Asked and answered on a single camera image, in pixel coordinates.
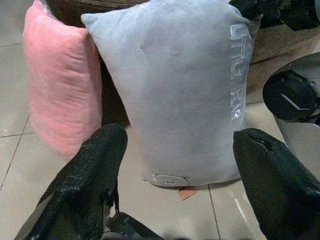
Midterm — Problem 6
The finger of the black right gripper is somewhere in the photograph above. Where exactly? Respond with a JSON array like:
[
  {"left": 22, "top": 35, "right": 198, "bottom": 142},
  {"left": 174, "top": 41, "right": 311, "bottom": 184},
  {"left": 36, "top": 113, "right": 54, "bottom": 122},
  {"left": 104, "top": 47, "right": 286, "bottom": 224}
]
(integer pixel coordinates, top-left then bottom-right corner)
[{"left": 228, "top": 0, "right": 263, "bottom": 22}]

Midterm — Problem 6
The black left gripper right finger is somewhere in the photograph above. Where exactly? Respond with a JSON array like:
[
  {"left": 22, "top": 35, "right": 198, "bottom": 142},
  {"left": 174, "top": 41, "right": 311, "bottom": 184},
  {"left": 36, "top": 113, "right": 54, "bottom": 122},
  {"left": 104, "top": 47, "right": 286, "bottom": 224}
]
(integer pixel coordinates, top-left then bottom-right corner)
[{"left": 232, "top": 127, "right": 320, "bottom": 240}]

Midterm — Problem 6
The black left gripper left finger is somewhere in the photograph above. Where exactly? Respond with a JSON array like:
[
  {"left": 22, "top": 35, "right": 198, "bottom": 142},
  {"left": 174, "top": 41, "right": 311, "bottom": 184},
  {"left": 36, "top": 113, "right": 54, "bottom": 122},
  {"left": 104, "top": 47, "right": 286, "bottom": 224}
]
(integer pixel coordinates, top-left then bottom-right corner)
[{"left": 14, "top": 123, "right": 129, "bottom": 240}]

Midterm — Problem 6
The grey pillow with white lettering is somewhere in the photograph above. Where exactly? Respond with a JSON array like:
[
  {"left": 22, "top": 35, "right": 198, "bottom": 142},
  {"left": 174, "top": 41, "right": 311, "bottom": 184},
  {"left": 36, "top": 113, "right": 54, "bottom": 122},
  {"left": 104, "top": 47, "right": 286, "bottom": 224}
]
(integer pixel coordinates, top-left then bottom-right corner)
[{"left": 80, "top": 0, "right": 262, "bottom": 188}]

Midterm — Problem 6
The brown sofa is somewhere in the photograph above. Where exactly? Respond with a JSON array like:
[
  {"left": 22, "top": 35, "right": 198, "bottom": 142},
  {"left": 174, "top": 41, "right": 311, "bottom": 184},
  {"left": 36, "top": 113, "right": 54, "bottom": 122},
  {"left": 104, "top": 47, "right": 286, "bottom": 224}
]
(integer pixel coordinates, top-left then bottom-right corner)
[{"left": 46, "top": 0, "right": 320, "bottom": 129}]

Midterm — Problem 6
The pink plush pillow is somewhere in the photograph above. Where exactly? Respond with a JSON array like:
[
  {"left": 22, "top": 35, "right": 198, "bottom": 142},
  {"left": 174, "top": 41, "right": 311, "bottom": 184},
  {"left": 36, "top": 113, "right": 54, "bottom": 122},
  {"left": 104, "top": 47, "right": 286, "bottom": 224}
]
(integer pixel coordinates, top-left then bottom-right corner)
[{"left": 22, "top": 0, "right": 103, "bottom": 161}]

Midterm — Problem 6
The orange paper tag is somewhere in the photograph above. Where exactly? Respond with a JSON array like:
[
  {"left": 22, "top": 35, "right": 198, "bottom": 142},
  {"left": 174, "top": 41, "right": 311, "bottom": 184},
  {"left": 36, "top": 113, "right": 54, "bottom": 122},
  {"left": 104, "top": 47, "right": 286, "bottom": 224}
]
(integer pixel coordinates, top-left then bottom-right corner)
[{"left": 175, "top": 185, "right": 199, "bottom": 201}]

